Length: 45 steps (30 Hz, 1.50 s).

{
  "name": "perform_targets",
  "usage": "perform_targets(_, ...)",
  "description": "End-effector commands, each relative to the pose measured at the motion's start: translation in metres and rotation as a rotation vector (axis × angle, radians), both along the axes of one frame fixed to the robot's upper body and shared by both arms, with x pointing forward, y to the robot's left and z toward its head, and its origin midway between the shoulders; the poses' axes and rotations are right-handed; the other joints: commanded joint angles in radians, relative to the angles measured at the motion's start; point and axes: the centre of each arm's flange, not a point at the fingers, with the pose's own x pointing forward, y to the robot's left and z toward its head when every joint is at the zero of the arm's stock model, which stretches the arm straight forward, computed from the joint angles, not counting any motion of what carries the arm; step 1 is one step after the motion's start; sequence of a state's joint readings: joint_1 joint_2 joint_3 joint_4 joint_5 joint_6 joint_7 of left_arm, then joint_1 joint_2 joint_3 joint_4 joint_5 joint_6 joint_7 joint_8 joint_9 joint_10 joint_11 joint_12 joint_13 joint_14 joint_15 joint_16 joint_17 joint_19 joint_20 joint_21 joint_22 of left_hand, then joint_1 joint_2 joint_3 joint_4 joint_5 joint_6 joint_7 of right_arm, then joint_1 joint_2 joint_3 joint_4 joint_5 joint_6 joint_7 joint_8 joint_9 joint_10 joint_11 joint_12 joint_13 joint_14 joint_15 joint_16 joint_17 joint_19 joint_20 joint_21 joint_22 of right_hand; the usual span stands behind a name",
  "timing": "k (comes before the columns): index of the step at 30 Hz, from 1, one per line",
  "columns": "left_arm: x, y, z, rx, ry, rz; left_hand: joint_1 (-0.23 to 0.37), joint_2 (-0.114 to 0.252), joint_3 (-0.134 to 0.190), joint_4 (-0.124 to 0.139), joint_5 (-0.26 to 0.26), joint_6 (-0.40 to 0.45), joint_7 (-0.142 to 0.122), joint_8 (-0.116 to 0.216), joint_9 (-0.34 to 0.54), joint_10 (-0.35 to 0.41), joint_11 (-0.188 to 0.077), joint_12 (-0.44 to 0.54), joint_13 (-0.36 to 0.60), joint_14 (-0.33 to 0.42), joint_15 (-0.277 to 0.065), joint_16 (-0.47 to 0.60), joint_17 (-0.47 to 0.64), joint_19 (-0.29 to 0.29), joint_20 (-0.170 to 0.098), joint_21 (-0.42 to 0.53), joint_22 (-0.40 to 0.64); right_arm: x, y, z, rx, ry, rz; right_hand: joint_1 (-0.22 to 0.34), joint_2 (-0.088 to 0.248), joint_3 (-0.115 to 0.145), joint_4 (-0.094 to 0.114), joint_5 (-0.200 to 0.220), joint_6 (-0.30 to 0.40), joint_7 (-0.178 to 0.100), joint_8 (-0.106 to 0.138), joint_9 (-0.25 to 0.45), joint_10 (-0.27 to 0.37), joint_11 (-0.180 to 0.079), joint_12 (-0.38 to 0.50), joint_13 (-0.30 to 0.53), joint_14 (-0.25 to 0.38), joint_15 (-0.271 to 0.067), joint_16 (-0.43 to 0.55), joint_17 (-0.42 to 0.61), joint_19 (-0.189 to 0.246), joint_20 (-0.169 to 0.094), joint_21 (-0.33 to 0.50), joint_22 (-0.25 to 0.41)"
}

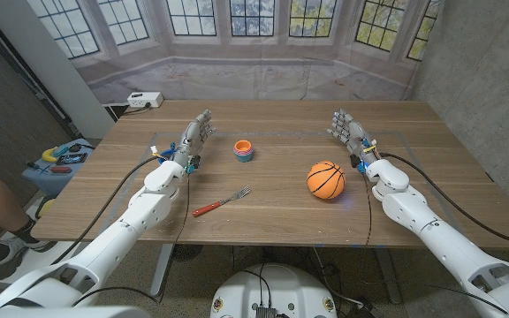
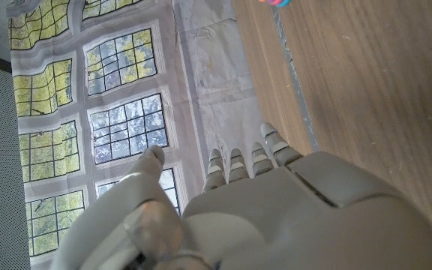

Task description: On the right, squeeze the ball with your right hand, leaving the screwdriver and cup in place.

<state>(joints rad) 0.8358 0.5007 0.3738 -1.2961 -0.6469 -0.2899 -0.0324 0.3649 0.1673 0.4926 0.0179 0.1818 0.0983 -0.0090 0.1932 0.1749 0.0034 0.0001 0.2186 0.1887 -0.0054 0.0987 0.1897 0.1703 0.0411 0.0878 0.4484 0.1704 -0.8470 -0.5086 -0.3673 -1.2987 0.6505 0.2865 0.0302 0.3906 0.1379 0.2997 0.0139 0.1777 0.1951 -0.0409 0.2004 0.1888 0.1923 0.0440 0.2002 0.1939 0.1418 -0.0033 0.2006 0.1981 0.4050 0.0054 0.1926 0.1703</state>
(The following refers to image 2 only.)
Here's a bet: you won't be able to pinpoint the grey perforated panel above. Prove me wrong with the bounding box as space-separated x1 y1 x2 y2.
0 48 32 270

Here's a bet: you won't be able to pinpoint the printed bay window backdrop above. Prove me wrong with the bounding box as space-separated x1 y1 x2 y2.
6 0 277 270

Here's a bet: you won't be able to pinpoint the stacked colourful plastic cups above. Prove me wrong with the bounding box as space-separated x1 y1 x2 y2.
258 0 293 9

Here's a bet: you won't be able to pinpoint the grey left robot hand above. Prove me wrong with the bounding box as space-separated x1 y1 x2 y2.
49 122 432 270

